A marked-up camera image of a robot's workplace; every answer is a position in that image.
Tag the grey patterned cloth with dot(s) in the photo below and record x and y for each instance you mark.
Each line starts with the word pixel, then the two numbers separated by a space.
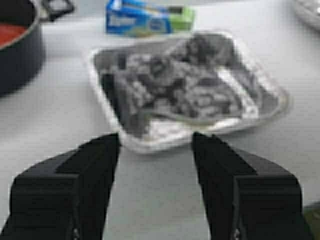
pixel 199 80

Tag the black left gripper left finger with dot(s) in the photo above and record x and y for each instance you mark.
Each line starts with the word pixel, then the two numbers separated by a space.
pixel 65 197

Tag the red lid in pot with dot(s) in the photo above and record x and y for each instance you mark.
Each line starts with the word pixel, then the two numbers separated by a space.
pixel 9 32

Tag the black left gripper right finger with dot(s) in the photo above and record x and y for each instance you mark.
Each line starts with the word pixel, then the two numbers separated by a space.
pixel 245 196

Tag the black cooking pot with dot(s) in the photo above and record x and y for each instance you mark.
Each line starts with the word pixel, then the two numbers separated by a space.
pixel 22 57

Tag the aluminium foil tray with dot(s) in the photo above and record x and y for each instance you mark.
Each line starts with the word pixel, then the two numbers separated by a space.
pixel 166 134

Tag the blue Ziploc bag box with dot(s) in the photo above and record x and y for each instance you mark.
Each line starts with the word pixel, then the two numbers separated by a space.
pixel 137 18

